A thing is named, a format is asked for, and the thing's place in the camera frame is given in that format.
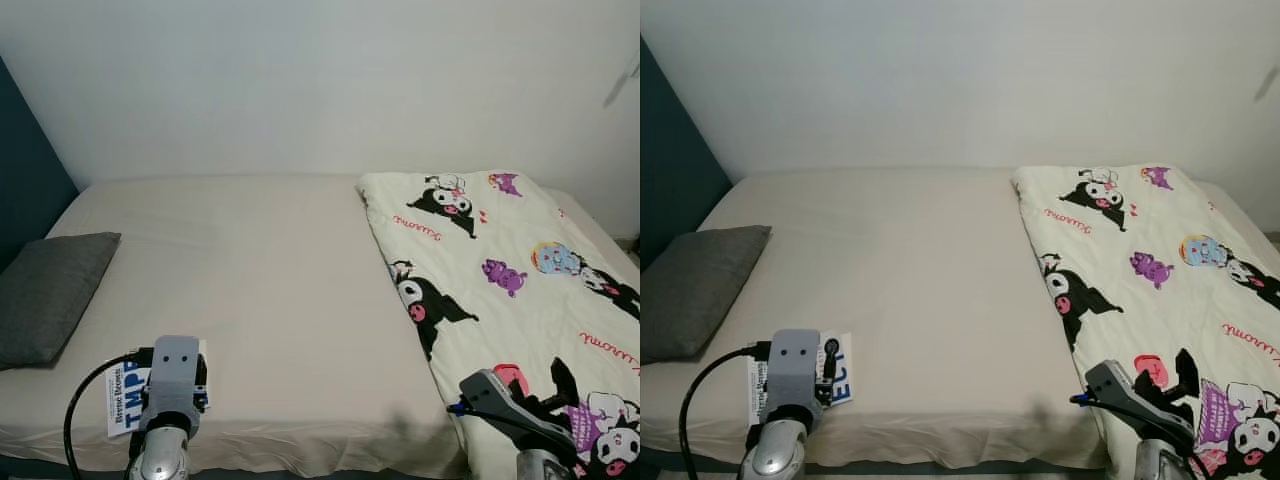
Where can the white book blue letters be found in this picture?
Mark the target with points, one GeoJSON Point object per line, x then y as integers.
{"type": "Point", "coordinates": [125, 400]}
{"type": "Point", "coordinates": [842, 375]}

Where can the cream cartoon print blanket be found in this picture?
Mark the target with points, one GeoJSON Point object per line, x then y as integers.
{"type": "Point", "coordinates": [500, 300]}
{"type": "Point", "coordinates": [1150, 290]}

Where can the grey pillow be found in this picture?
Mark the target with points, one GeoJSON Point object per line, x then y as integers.
{"type": "Point", "coordinates": [695, 290]}
{"type": "Point", "coordinates": [50, 295]}

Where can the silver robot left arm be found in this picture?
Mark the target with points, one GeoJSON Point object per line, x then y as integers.
{"type": "Point", "coordinates": [160, 455]}
{"type": "Point", "coordinates": [780, 450]}

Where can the beige sheeted mattress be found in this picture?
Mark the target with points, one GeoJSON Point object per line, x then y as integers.
{"type": "Point", "coordinates": [900, 300]}
{"type": "Point", "coordinates": [250, 300]}

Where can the dark teal bed base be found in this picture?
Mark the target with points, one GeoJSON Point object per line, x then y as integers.
{"type": "Point", "coordinates": [690, 472]}
{"type": "Point", "coordinates": [40, 468]}

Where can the teal upholstered headboard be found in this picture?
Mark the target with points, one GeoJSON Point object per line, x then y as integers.
{"type": "Point", "coordinates": [675, 170]}
{"type": "Point", "coordinates": [25, 180]}

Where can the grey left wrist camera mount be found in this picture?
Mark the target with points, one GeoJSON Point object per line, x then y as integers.
{"type": "Point", "coordinates": [795, 375]}
{"type": "Point", "coordinates": [172, 380]}

